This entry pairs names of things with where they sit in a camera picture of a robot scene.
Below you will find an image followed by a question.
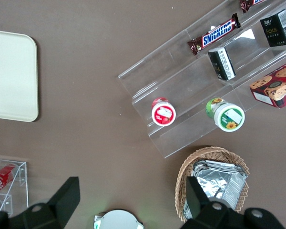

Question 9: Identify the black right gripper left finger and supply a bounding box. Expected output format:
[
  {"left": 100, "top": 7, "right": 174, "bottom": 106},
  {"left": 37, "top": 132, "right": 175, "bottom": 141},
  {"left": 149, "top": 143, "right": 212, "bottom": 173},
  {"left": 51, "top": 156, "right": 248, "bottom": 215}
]
[{"left": 0, "top": 176, "right": 81, "bottom": 229}]

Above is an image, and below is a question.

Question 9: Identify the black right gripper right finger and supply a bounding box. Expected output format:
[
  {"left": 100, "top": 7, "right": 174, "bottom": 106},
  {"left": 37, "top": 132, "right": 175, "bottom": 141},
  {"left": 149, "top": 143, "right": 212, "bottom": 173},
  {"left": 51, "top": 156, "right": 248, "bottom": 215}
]
[{"left": 181, "top": 176, "right": 286, "bottom": 229}]

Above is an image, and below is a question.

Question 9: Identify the cream plastic tray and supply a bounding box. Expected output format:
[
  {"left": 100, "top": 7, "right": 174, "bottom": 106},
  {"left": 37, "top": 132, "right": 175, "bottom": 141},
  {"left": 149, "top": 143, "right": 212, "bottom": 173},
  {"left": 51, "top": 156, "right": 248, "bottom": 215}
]
[{"left": 0, "top": 30, "right": 40, "bottom": 123}]

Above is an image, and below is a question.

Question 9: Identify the stack of foil containers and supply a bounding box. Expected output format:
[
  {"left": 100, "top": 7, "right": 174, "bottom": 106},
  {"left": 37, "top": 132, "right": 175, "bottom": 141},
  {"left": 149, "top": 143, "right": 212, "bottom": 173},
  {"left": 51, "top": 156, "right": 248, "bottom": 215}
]
[{"left": 183, "top": 160, "right": 249, "bottom": 219}]

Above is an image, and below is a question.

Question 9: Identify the oval wicker basket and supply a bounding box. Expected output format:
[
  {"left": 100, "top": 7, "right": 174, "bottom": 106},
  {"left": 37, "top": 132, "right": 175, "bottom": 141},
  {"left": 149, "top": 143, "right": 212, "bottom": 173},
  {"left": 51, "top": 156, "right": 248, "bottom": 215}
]
[{"left": 175, "top": 146, "right": 250, "bottom": 224}]

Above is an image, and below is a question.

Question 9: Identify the clear acrylic bottle rack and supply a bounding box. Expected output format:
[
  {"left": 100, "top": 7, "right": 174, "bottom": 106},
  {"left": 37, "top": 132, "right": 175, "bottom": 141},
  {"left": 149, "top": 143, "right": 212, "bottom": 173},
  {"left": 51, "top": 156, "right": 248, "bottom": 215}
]
[{"left": 0, "top": 156, "right": 30, "bottom": 217}]

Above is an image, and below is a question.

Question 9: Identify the red cola bottle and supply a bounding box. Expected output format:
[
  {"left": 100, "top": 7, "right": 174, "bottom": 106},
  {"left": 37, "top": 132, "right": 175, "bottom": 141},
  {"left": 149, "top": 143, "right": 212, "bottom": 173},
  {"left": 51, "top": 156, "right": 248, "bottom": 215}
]
[{"left": 0, "top": 166, "right": 17, "bottom": 198}]

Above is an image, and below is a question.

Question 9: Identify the red cookie box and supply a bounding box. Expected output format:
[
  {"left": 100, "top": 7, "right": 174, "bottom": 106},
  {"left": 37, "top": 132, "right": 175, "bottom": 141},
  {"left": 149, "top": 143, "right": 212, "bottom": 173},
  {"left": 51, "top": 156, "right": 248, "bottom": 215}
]
[{"left": 249, "top": 59, "right": 286, "bottom": 109}]

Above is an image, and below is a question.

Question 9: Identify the clear acrylic tiered stand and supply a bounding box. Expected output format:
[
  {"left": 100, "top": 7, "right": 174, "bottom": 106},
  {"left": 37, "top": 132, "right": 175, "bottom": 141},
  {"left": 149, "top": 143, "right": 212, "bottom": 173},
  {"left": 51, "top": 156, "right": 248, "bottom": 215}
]
[{"left": 117, "top": 0, "right": 286, "bottom": 159}]

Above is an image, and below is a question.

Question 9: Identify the small black box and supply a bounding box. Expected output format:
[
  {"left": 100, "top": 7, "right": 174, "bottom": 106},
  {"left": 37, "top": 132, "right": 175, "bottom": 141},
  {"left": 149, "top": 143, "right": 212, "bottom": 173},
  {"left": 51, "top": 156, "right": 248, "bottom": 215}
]
[
  {"left": 259, "top": 9, "right": 286, "bottom": 48},
  {"left": 208, "top": 46, "right": 237, "bottom": 82}
]

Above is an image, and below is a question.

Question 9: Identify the Snickers chocolate bar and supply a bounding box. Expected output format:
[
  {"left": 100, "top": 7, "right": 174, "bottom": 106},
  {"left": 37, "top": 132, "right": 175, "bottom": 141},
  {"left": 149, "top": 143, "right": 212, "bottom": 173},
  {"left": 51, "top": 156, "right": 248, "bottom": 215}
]
[
  {"left": 239, "top": 0, "right": 269, "bottom": 14},
  {"left": 187, "top": 13, "right": 241, "bottom": 56}
]

